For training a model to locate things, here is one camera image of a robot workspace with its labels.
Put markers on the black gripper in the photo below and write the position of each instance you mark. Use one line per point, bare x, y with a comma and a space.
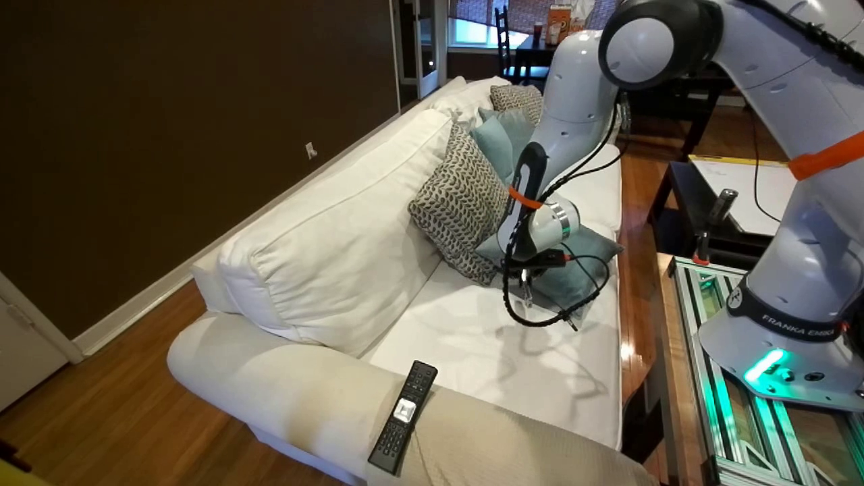
537, 261

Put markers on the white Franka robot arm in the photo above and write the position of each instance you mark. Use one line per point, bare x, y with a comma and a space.
810, 251

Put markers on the black remote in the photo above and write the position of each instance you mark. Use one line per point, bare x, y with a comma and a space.
404, 417

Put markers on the blue square pillow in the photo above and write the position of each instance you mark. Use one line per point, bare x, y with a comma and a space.
583, 261

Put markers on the white sofa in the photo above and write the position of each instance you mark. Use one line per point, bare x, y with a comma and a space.
502, 369

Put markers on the grey leaf pattern pillow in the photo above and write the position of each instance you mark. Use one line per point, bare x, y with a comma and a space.
459, 204

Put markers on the small blue pillow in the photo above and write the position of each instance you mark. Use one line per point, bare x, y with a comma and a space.
492, 145

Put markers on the beige armrest cover cloth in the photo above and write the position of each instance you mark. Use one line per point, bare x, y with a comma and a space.
502, 450

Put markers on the black low stand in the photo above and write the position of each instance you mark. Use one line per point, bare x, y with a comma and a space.
685, 212

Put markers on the grey patterned pillow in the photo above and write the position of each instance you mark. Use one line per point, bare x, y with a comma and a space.
513, 97

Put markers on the white sofa back cushion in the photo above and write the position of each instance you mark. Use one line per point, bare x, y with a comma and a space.
332, 245

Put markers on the black chair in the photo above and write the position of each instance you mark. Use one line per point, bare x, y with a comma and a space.
509, 43

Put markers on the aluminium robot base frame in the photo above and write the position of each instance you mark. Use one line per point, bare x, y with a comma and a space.
720, 396

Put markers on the white wall outlet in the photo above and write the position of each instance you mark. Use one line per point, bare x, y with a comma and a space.
312, 150

